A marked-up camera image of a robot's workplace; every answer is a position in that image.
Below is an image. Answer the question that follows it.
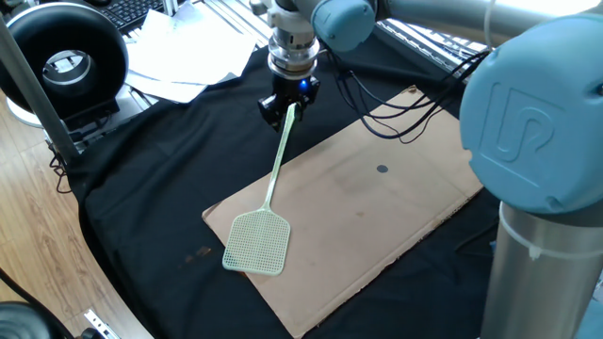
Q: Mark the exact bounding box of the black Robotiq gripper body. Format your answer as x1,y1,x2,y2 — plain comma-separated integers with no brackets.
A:
271,73,322,105

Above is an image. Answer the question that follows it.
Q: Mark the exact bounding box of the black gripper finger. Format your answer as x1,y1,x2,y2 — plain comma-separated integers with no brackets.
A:
295,97,318,121
257,92,289,133

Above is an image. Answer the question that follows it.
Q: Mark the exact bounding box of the pale green plastic flyswatter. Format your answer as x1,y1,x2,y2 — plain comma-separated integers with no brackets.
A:
221,102,302,277

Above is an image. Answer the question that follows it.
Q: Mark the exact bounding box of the white paper sheet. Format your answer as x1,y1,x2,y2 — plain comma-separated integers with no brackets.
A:
124,70,239,105
129,0,258,87

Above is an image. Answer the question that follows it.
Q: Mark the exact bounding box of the brown cardboard sheet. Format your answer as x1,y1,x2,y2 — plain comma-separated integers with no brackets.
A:
201,84,484,339

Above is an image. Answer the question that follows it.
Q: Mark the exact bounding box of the black table cloth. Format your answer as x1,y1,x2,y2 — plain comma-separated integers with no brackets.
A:
68,32,500,339

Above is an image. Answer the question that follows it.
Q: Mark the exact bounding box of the black computer keyboard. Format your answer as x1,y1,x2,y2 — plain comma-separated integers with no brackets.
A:
96,0,166,34

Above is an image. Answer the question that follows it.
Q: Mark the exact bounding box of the black round object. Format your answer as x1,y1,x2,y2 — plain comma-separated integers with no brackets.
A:
0,300,62,339

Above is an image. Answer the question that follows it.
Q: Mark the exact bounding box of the black ring-shaped device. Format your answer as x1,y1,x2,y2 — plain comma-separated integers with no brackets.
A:
0,2,129,131

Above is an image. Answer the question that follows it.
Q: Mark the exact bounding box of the aluminium frame post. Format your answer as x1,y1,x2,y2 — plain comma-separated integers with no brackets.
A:
0,18,81,165

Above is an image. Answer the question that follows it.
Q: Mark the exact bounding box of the white metal bracket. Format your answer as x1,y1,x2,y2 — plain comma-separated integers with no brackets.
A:
83,309,122,339

